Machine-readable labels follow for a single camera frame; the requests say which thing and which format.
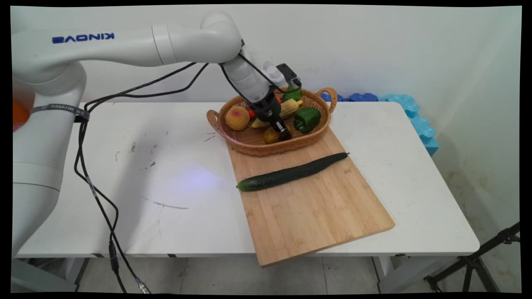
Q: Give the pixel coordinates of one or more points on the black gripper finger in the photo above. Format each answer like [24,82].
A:
[285,135]
[277,125]

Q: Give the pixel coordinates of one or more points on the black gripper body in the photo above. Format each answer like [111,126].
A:
[267,109]

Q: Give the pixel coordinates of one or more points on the long dark green cucumber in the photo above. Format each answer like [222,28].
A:
[291,172]

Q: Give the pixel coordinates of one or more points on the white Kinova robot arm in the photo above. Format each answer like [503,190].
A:
[124,45]

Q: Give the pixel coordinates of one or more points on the yellow brown toy pear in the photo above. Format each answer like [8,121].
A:
[271,136]

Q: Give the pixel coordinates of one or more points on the small red toy vegetable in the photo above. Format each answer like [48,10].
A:
[251,113]

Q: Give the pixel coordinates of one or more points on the yellow toy banana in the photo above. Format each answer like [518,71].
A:
[259,123]

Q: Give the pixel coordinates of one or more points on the yellow toy corn cob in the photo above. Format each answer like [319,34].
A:
[290,109]

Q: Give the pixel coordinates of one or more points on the green toy bell pepper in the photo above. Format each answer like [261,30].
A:
[307,119]

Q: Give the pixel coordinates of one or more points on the yellow red toy peach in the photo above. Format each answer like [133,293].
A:
[237,118]

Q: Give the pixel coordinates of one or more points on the dark blue foam piece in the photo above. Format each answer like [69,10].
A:
[330,98]
[363,97]

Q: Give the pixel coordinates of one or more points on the bamboo cutting board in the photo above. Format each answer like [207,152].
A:
[307,216]

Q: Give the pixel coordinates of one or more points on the light blue foam piece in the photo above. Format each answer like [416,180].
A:
[424,133]
[401,104]

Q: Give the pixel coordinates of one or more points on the white table leg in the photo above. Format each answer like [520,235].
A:
[399,274]

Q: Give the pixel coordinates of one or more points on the black tripod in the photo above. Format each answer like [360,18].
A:
[474,261]

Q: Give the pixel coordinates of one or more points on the orange object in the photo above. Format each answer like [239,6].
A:
[18,116]

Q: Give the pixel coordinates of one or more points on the black wrist camera white mount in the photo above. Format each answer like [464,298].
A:
[286,74]

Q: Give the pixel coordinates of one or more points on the grey table frame leg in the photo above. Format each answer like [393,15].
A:
[37,276]

